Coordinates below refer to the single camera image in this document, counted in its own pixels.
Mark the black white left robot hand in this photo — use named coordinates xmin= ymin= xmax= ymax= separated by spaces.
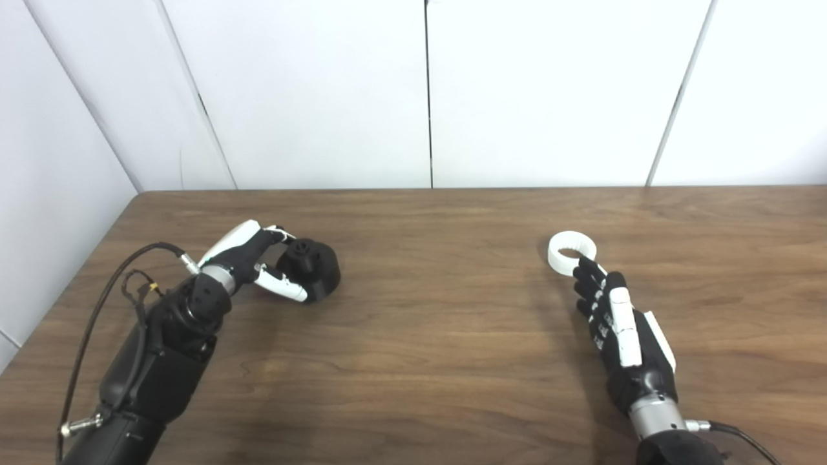
xmin=197 ymin=220 xmax=309 ymax=303

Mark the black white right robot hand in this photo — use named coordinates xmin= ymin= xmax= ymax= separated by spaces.
xmin=572 ymin=256 xmax=689 ymax=440

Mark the round black part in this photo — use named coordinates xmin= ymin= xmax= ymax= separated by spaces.
xmin=276 ymin=238 xmax=341 ymax=304

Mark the white ring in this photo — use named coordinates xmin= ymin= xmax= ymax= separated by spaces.
xmin=547 ymin=231 xmax=598 ymax=277

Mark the thin left arm wire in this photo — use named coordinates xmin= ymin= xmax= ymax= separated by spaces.
xmin=121 ymin=269 xmax=162 ymax=324

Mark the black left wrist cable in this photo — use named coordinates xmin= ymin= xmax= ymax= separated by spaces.
xmin=55 ymin=242 xmax=201 ymax=462

